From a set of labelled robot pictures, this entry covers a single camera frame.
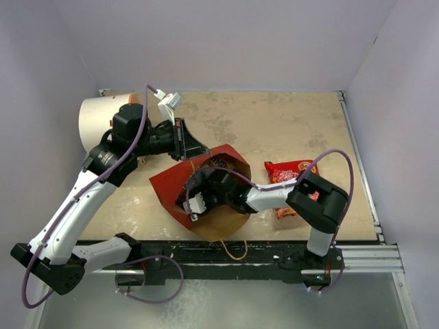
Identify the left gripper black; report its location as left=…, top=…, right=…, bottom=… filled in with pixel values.
left=132, top=118, right=210, bottom=162

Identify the red brown paper bag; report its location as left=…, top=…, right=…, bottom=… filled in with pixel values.
left=150, top=144, right=251, bottom=247

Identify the red candy snack bag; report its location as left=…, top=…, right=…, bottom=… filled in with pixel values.
left=263, top=159, right=320, bottom=221

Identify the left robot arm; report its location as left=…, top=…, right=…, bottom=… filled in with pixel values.
left=10, top=103, right=209, bottom=295

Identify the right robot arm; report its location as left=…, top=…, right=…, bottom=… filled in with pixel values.
left=182, top=167, right=351, bottom=268

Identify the yellow M&M's packet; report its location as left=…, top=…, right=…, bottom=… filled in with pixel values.
left=208, top=156, right=235, bottom=170

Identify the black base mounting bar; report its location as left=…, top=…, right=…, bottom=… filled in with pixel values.
left=108, top=241, right=344, bottom=287

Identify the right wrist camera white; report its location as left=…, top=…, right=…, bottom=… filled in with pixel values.
left=183, top=193, right=207, bottom=221

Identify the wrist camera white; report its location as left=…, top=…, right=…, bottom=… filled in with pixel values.
left=154, top=89, right=184, bottom=125
left=183, top=193, right=207, bottom=221

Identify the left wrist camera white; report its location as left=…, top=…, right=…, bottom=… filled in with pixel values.
left=154, top=89, right=184, bottom=125

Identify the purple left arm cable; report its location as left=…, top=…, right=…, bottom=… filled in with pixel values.
left=22, top=84, right=162, bottom=308

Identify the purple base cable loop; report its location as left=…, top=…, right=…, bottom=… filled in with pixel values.
left=115, top=254, right=185, bottom=304

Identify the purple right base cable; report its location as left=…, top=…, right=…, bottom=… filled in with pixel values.
left=307, top=248, right=346, bottom=295

